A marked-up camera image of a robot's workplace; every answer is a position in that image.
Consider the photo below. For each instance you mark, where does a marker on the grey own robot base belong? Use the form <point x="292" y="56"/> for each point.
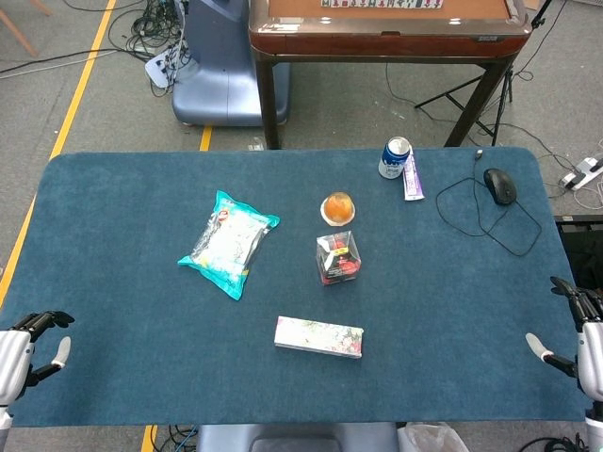
<point x="292" y="438"/>

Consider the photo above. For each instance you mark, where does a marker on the white power strip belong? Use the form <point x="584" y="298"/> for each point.
<point x="581" y="172"/>
<point x="158" y="70"/>

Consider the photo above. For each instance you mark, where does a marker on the orange jelly cup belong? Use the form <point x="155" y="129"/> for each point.
<point x="337" y="208"/>

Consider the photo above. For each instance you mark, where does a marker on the clear plastic bag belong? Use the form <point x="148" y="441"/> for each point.
<point x="428" y="438"/>

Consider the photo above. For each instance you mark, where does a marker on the brown mahjong table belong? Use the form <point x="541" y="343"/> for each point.
<point x="377" y="44"/>

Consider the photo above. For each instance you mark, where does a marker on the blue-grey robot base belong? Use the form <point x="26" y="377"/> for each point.
<point x="216" y="70"/>

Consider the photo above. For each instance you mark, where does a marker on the black computer mouse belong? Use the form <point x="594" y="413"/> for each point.
<point x="500" y="186"/>

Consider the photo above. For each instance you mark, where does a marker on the floral toothpaste box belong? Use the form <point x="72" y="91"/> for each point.
<point x="320" y="336"/>

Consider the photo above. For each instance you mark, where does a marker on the face-up mahjong tile row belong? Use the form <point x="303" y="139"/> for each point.
<point x="377" y="4"/>

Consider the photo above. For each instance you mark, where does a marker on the black equipment case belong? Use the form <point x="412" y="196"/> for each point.
<point x="584" y="254"/>

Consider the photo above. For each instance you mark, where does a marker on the purple white sachet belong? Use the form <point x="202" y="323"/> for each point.
<point x="413" y="183"/>

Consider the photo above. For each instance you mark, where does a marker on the blue white drink can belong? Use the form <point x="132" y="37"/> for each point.
<point x="391" y="165"/>

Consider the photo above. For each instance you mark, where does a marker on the teal clear snack bag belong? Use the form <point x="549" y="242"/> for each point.
<point x="226" y="245"/>

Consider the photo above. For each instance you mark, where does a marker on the black tripod stand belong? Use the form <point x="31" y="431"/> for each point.
<point x="508" y="87"/>

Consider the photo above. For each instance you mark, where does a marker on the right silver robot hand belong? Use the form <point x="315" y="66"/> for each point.
<point x="591" y="358"/>

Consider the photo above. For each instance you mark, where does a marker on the blue felt table mat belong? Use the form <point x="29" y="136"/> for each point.
<point x="118" y="353"/>

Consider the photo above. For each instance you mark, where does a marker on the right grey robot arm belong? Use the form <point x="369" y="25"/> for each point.
<point x="596" y="421"/>

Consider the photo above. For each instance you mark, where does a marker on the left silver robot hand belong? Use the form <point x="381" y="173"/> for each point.
<point x="14" y="358"/>

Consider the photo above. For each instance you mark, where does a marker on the white chair wooden legs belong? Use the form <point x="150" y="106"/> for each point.
<point x="19" y="32"/>

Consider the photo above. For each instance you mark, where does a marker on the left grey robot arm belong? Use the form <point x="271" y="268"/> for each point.
<point x="4" y="419"/>

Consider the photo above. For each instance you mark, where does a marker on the transparent small coffee box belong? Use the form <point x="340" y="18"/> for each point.
<point x="339" y="263"/>

